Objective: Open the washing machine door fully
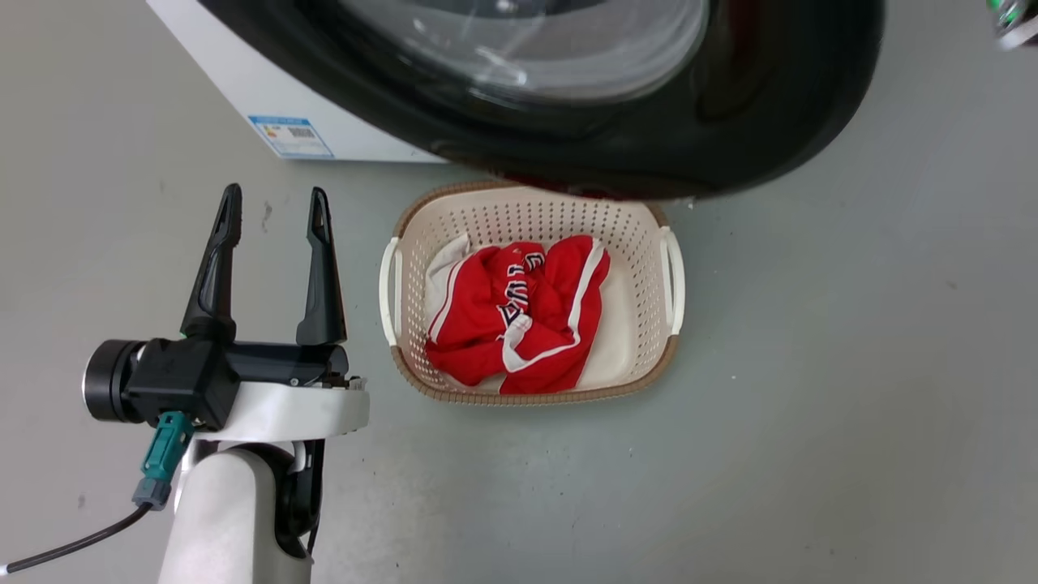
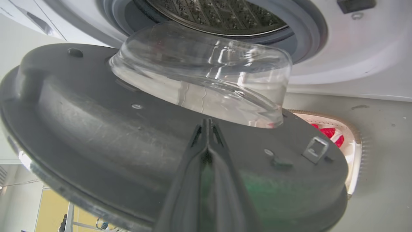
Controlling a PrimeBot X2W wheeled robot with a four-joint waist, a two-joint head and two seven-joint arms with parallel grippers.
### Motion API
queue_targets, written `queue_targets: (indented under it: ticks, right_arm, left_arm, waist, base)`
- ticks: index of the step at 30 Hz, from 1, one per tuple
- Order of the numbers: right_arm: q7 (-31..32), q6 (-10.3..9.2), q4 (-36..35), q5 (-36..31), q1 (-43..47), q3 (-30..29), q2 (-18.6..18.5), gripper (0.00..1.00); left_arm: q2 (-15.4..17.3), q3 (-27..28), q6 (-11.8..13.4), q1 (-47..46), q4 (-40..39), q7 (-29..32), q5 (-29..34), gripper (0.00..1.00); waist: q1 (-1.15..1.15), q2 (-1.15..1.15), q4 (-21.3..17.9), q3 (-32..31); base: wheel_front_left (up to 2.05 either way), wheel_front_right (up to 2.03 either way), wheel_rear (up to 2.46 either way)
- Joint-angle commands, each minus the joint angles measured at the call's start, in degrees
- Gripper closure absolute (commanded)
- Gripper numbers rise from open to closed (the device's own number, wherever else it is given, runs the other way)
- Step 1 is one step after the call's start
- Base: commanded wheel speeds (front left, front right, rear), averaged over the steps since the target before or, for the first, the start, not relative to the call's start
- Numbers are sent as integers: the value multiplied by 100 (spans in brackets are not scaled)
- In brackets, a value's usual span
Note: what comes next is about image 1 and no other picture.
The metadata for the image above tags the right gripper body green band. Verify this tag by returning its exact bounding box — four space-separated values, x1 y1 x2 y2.
985 0 1038 52

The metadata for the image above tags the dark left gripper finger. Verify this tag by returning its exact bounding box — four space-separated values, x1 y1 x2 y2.
179 183 244 342
295 187 349 348

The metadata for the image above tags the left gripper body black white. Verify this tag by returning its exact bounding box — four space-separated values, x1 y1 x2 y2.
83 336 371 444

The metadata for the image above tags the white washing machine body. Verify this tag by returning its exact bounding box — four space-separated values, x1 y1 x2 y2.
146 0 448 164

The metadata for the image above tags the black round washing machine door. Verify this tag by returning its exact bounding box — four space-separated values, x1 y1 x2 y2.
198 0 886 201

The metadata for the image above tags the red jersey with white trim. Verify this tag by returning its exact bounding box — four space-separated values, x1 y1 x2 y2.
423 234 612 397

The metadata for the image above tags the blue white energy label sticker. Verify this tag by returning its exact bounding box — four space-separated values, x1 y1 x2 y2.
247 114 336 160

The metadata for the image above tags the beige perforated laundry basket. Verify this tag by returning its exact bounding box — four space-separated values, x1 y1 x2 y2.
378 180 687 406

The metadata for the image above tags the black cable with teal connector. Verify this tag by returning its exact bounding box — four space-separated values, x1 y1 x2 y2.
0 410 196 576

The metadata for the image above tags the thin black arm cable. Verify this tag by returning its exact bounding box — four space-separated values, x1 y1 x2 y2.
305 438 327 559

